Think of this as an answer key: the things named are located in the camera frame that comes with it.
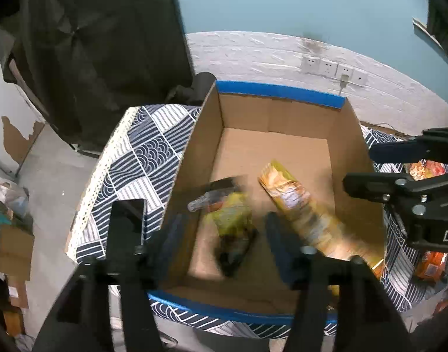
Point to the long yellow snack packet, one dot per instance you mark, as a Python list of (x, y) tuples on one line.
[(290, 194)]

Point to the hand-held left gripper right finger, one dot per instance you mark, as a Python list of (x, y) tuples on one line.
[(279, 242)]

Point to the cardboard box with blue tape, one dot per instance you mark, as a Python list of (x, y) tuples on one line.
[(282, 154)]

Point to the clear plastic bag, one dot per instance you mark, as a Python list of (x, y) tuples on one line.
[(7, 194)]

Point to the navy white patterned tablecloth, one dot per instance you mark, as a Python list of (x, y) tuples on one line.
[(136, 161)]

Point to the yellow-green snack packet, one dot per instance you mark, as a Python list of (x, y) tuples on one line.
[(231, 212)]

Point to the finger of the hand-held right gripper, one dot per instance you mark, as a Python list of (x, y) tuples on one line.
[(392, 151), (370, 185)]

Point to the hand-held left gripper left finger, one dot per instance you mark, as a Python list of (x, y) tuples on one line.
[(176, 234)]

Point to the dark cloth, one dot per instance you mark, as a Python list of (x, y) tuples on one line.
[(99, 44)]

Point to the black round object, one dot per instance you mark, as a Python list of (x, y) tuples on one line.
[(198, 86)]

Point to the white window ledge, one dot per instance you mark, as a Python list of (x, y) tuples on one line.
[(427, 33)]

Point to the brown cardboard box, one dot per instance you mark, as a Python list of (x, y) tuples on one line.
[(15, 245)]

